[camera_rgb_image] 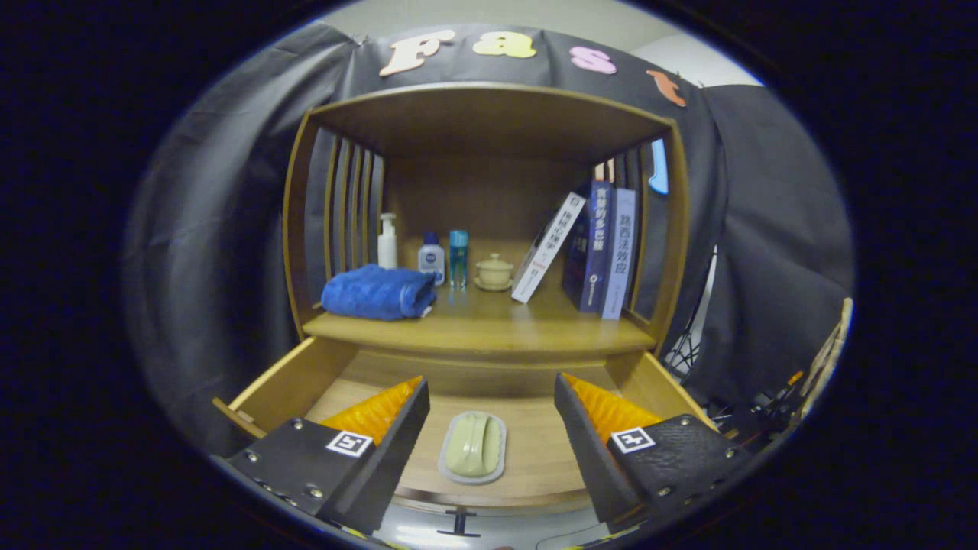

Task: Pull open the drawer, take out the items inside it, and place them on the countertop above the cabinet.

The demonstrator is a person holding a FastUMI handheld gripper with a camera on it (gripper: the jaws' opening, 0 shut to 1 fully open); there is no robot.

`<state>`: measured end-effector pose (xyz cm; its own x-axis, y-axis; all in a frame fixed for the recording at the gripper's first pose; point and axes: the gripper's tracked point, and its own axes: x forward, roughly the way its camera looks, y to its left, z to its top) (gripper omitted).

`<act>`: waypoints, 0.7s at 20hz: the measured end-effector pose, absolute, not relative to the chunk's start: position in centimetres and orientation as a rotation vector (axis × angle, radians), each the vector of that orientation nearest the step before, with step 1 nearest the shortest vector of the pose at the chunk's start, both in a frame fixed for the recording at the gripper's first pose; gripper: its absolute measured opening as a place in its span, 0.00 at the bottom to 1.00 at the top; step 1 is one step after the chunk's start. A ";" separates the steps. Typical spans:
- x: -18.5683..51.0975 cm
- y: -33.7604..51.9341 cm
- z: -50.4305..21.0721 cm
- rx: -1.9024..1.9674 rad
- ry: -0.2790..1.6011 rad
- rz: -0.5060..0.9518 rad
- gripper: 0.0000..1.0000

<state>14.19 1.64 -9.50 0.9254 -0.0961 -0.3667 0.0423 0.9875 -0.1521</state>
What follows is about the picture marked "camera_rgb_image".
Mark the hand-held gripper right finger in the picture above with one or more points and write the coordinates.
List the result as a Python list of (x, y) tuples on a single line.
[(588, 451)]

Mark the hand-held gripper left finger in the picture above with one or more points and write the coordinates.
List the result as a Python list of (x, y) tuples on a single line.
[(393, 451)]

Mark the wooden drawer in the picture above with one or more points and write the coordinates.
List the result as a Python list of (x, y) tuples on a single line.
[(535, 443)]

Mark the pale green brush grey base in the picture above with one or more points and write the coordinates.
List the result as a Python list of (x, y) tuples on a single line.
[(474, 447)]

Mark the wooden countertop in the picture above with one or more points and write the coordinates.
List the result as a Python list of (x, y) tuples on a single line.
[(497, 321)]

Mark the wooden cabinet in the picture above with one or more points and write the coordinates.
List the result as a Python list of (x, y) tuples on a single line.
[(489, 122)]

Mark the folded blue towel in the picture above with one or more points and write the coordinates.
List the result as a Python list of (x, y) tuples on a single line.
[(374, 294)]

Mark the white bottle with blue cap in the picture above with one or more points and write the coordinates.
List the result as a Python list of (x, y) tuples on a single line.
[(432, 263)]

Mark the pale lavender book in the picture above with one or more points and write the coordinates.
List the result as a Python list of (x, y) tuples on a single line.
[(620, 256)]

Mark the beige lidded teacup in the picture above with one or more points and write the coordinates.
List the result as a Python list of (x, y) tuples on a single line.
[(494, 273)]

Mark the clear blue bottle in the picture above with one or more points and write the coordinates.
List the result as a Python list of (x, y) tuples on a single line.
[(458, 260)]

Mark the dark blue book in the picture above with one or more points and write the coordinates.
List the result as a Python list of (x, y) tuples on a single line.
[(592, 248)]

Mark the white pump bottle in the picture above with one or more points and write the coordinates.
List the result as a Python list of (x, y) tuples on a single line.
[(387, 248)]

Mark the white book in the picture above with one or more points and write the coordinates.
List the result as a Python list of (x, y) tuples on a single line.
[(546, 248)]

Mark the beige bag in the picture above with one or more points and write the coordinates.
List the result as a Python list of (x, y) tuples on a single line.
[(829, 351)]

